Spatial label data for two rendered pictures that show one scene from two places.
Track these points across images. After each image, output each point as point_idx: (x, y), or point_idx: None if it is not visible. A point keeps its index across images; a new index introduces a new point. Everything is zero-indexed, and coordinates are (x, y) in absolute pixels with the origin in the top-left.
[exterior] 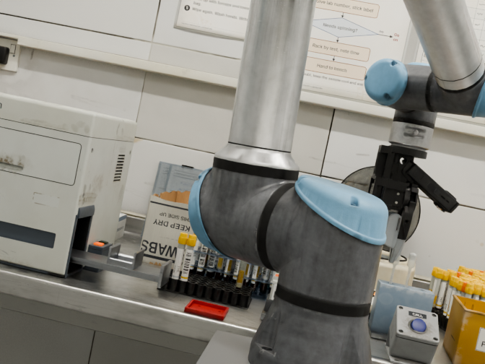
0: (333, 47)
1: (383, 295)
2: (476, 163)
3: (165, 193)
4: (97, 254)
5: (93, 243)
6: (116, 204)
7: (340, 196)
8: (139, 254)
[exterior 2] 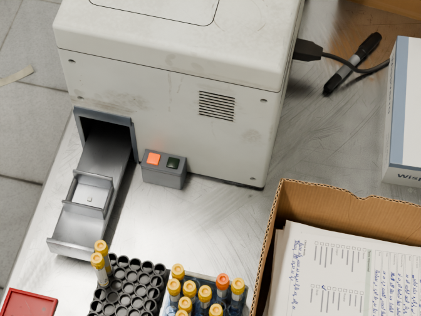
0: None
1: None
2: None
3: (400, 205)
4: (123, 165)
5: (161, 152)
6: (238, 143)
7: None
8: (79, 207)
